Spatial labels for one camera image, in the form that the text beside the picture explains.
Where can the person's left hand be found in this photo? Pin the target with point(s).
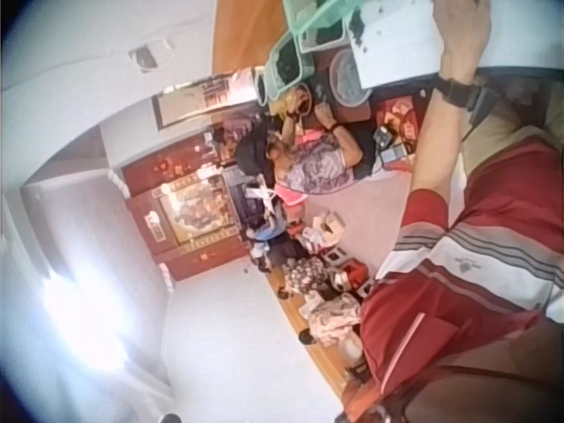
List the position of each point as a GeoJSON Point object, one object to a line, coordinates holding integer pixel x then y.
{"type": "Point", "coordinates": [462, 35]}

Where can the white board with dark bits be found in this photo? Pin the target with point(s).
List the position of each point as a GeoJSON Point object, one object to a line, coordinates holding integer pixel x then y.
{"type": "Point", "coordinates": [396, 39]}

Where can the black wrist band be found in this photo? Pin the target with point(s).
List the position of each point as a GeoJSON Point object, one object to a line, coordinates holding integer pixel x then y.
{"type": "Point", "coordinates": [458, 90]}

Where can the red patterned bag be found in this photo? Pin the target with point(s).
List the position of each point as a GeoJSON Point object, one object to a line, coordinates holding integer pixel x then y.
{"type": "Point", "coordinates": [398, 110]}

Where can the round bowl with dark contents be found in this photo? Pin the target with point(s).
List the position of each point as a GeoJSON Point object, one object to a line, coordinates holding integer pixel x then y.
{"type": "Point", "coordinates": [348, 79]}

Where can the small black device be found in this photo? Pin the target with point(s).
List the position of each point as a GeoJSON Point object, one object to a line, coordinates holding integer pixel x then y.
{"type": "Point", "coordinates": [385, 134]}

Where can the phone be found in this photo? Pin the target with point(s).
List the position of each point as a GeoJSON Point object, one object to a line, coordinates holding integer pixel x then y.
{"type": "Point", "coordinates": [393, 155]}

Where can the small green plastic basket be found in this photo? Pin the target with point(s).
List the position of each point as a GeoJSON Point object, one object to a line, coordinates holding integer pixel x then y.
{"type": "Point", "coordinates": [321, 37]}

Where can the large green plastic basket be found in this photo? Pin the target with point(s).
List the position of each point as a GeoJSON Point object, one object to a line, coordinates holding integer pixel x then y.
{"type": "Point", "coordinates": [308, 13]}

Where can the green basket with dark contents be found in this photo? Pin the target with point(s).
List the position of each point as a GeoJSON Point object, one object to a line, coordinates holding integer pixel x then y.
{"type": "Point", "coordinates": [286, 66]}

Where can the small dark round container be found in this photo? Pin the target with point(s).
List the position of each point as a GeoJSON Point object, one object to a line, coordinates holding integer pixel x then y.
{"type": "Point", "coordinates": [262, 88]}

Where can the heap of bags and boxes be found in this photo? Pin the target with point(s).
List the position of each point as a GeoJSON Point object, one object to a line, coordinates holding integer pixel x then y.
{"type": "Point", "coordinates": [317, 273]}

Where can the red wooden cabinet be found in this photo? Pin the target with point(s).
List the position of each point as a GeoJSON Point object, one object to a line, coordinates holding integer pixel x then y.
{"type": "Point", "coordinates": [185, 211]}

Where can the grey wall fixture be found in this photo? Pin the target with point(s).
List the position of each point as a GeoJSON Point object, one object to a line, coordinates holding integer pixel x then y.
{"type": "Point", "coordinates": [143, 55]}

